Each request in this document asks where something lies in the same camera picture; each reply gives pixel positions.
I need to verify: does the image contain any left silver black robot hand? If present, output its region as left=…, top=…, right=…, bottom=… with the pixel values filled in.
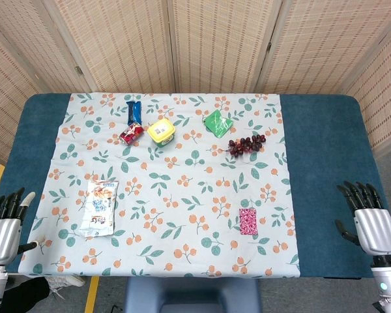
left=0, top=187, right=45, bottom=265

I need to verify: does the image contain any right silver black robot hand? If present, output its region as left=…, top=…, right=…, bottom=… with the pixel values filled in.
left=334, top=181, right=391, bottom=256

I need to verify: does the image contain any pink patterned packet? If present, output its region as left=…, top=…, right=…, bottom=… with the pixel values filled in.
left=239, top=207, right=259, bottom=235

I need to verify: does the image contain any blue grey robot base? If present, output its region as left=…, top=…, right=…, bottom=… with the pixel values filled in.
left=123, top=276, right=262, bottom=313

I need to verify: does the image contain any black trouser leg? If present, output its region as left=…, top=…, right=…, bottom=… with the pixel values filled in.
left=0, top=276, right=51, bottom=313

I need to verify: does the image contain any white sneaker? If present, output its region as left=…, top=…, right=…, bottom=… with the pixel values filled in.
left=47, top=275, right=86, bottom=299

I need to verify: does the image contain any white snack bag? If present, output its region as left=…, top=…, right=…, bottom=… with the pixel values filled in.
left=78, top=179, right=120, bottom=238

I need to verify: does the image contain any dark red grape bunch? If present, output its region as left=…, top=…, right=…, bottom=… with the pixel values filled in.
left=227, top=133, right=267, bottom=158

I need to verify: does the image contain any red snack packet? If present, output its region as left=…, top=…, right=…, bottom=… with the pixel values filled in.
left=119, top=122, right=145, bottom=145

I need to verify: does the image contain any blue snack bar wrapper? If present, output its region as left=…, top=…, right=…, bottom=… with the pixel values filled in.
left=126, top=100, right=142, bottom=125

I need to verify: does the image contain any floral leaf print tablecloth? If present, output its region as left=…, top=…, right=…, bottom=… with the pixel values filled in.
left=18, top=93, right=301, bottom=278

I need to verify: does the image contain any green tub yellow lid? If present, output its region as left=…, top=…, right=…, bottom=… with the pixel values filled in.
left=147, top=117, right=177, bottom=148

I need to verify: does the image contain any green foil packet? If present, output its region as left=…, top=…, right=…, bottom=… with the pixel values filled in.
left=201, top=109, right=234, bottom=139

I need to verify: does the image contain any woven bamboo folding screen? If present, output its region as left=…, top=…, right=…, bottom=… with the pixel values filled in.
left=0, top=0, right=391, bottom=164

